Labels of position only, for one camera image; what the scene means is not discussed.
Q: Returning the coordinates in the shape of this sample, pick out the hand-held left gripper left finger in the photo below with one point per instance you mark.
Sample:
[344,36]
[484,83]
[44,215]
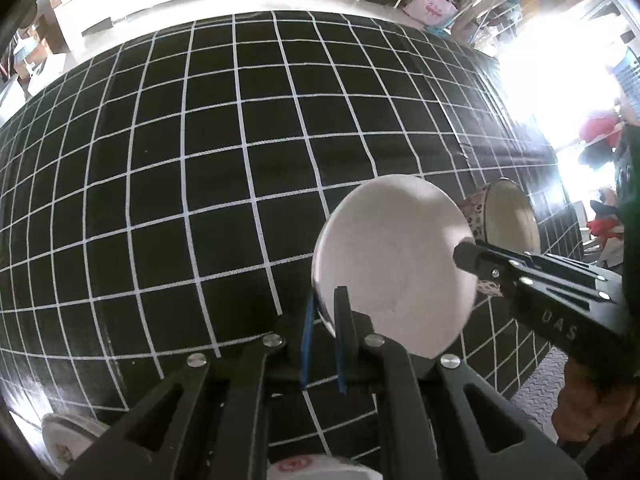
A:
[306,340]

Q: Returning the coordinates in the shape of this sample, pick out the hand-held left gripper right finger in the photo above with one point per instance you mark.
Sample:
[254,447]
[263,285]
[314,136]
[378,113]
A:
[342,340]

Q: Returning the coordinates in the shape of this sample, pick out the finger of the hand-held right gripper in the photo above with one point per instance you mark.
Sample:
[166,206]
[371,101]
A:
[565,287]
[470,257]

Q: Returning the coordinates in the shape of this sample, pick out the dark patterned bowl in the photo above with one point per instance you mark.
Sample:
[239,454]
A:
[505,215]

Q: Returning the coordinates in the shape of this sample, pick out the plain white bowl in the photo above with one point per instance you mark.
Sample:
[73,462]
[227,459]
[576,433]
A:
[395,260]

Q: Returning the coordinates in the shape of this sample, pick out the plain white plate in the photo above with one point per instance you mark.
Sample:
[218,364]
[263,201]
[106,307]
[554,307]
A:
[320,470]

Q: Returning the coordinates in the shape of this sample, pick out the white bowl with floral base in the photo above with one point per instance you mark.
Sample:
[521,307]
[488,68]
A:
[65,435]

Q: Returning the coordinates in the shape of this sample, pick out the person's right hand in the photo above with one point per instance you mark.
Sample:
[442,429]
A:
[580,405]

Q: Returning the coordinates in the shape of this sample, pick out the pink and black hanging clothes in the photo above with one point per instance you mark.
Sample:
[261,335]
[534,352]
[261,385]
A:
[600,132]

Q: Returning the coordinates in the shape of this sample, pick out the black checked tablecloth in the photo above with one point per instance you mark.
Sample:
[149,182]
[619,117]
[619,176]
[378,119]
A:
[175,185]

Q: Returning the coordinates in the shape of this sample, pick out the pink bag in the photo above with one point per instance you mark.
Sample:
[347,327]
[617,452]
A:
[431,9]

